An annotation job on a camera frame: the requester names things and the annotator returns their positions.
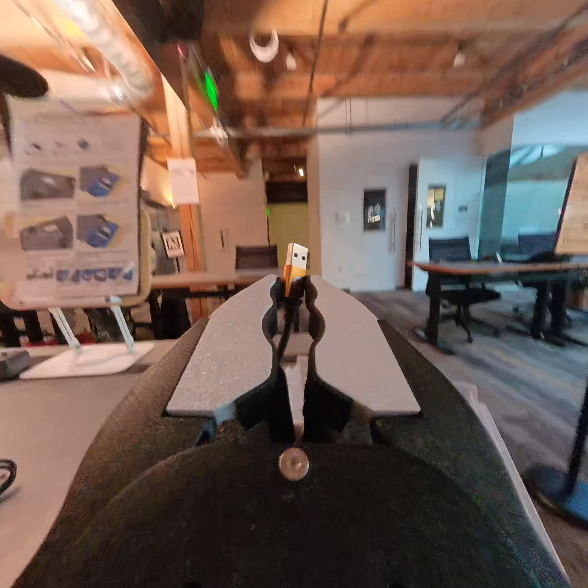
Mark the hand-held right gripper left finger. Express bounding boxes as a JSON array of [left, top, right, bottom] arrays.
[[165, 274, 286, 418]]

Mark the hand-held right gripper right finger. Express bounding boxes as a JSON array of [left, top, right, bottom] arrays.
[[301, 274, 422, 418]]

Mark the wooden side desk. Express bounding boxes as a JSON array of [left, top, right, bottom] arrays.
[[152, 269, 281, 299]]

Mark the instruction sheet on stand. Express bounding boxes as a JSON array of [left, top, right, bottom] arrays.
[[0, 202, 153, 311]]

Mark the black office chair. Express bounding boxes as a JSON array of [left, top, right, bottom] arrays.
[[514, 232, 575, 322], [426, 236, 502, 344]]

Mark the wooden office desk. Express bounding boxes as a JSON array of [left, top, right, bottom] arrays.
[[410, 258, 588, 355]]

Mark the dark door poster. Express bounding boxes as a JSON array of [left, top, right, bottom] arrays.
[[425, 184, 447, 229]]

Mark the white paper notice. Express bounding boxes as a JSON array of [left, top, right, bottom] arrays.
[[166, 157, 201, 206]]

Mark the printed instruction sheet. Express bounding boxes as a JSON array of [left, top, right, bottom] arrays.
[[9, 99, 141, 299]]

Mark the whiteboard stand pole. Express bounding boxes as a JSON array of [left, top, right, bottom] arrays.
[[526, 367, 588, 524]]

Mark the green exit sign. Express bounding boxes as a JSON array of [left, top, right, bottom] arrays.
[[201, 68, 222, 115]]

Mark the white ceiling detector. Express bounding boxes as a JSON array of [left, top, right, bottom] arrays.
[[248, 28, 279, 63]]

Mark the black microphone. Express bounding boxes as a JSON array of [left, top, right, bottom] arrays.
[[0, 54, 50, 99]]

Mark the wooden post with notice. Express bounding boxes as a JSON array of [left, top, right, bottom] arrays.
[[163, 78, 205, 322]]

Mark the dark wall poster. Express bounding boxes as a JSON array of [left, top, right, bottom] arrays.
[[363, 188, 387, 232]]

